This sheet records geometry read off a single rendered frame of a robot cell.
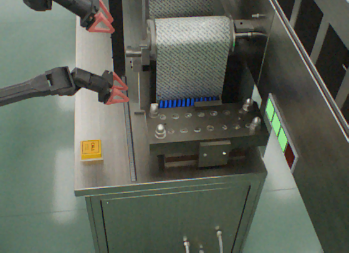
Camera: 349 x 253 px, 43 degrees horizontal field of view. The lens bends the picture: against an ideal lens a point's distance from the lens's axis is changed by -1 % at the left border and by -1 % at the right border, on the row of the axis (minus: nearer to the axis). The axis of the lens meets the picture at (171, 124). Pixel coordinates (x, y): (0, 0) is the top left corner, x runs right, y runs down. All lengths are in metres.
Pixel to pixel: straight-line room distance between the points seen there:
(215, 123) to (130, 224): 0.51
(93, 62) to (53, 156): 0.99
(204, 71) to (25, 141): 1.66
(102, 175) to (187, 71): 0.45
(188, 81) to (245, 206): 0.53
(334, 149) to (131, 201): 0.79
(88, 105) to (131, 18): 0.63
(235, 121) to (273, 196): 1.18
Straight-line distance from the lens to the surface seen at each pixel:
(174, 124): 1.47
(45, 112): 3.06
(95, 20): 1.34
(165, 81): 1.50
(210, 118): 1.51
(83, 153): 1.54
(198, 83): 1.53
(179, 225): 1.74
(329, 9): 1.03
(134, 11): 2.26
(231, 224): 1.80
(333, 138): 1.02
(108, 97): 1.47
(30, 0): 1.36
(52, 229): 2.49
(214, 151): 1.47
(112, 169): 1.52
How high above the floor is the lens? 2.09
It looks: 46 degrees down
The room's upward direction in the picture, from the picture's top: 3 degrees clockwise
